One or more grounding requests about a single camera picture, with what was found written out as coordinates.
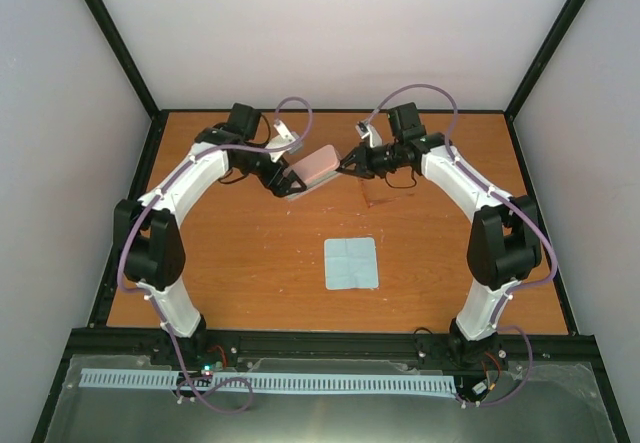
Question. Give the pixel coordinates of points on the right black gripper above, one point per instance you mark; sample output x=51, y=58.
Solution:
x=351, y=159

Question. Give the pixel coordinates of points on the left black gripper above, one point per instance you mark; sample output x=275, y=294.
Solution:
x=268, y=180

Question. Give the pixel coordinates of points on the pink glasses case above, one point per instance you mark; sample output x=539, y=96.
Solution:
x=316, y=169

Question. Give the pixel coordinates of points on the light blue cleaning cloth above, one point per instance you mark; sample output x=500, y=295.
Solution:
x=350, y=263

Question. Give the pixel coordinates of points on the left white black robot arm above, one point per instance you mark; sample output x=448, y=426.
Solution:
x=149, y=250

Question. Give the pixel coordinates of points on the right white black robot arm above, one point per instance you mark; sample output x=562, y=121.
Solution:
x=504, y=244

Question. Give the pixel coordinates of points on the brown transparent sunglasses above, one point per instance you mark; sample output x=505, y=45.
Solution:
x=377, y=192

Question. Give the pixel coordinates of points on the clear plastic sheet cover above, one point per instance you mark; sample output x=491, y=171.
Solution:
x=546, y=403

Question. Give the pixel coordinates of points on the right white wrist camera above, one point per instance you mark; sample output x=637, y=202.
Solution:
x=368, y=134

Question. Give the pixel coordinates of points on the light blue slotted cable duct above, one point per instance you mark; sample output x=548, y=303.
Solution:
x=274, y=383

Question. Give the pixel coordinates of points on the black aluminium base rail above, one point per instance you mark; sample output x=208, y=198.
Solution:
x=259, y=344

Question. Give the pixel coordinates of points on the left black frame post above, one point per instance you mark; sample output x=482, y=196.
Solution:
x=112, y=35

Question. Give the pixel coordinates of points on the black frame post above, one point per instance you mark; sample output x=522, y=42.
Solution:
x=558, y=30
x=112, y=35

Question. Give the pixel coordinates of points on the right black frame post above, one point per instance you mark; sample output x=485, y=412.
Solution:
x=558, y=30

